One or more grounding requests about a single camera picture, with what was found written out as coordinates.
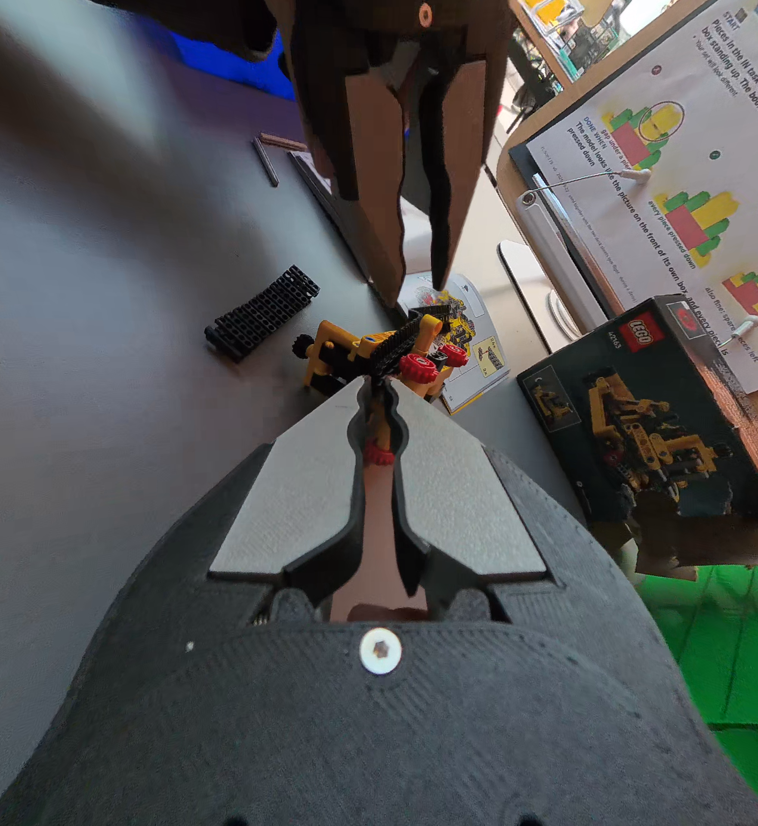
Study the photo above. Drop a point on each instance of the green plastic bin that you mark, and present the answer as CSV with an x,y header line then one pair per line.
x,y
727,645

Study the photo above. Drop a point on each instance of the black lego track strip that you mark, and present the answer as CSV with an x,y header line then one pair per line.
x,y
263,316
395,352

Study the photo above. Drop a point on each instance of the yellow lego bulldozer model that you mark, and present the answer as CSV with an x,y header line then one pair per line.
x,y
337,339

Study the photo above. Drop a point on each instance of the yellow storage bin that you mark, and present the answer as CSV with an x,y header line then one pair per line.
x,y
547,8

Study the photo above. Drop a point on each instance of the lego instruction booklet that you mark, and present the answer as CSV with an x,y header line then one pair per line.
x,y
476,374

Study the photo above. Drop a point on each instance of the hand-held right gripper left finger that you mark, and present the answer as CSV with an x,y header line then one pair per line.
x,y
288,510

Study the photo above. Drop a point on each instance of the small wooden stick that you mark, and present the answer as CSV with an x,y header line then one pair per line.
x,y
285,142

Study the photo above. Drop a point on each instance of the white stand base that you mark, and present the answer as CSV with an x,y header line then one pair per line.
x,y
527,284

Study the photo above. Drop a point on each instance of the black lego set box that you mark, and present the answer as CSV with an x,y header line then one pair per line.
x,y
624,452

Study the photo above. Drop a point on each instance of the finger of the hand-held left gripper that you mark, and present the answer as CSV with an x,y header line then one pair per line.
x,y
466,148
376,180

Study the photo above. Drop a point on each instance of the blue plastic bin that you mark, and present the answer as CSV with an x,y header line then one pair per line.
x,y
237,64

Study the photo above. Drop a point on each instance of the wooden sheet board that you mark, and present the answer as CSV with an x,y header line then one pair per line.
x,y
514,135

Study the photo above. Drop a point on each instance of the thin grey rod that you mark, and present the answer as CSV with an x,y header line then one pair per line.
x,y
266,161

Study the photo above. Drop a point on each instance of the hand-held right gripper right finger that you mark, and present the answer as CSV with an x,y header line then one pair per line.
x,y
469,510

